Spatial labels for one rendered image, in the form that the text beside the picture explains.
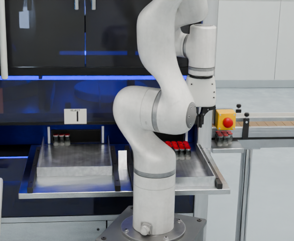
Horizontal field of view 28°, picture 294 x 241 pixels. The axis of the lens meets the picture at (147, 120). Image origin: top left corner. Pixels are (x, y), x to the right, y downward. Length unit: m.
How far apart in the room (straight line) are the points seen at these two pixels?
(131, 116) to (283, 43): 5.74
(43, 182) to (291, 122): 1.14
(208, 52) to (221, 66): 5.25
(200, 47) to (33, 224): 1.05
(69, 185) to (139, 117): 0.51
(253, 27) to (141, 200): 5.58
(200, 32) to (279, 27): 5.38
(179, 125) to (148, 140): 0.13
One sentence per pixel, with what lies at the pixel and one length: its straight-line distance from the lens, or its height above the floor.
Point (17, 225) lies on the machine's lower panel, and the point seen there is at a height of 0.57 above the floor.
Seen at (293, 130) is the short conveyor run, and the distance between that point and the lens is 2.59.
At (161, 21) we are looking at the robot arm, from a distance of 1.54.
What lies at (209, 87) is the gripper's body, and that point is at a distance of 1.94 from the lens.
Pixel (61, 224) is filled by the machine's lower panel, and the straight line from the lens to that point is 2.48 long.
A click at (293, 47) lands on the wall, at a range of 7.33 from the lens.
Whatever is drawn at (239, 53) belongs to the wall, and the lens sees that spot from 7.16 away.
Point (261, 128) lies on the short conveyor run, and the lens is 2.55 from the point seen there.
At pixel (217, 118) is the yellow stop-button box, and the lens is 2.37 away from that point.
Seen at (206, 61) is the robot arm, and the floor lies 1.31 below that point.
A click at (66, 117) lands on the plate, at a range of 2.31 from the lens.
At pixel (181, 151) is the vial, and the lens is 2.25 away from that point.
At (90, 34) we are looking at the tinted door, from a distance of 2.25.
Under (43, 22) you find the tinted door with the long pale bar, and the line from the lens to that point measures 2.25.
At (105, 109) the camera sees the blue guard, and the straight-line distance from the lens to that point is 2.30.
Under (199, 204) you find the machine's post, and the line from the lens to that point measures 2.49.
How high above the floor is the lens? 1.67
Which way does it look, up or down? 17 degrees down
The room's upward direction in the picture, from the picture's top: 1 degrees clockwise
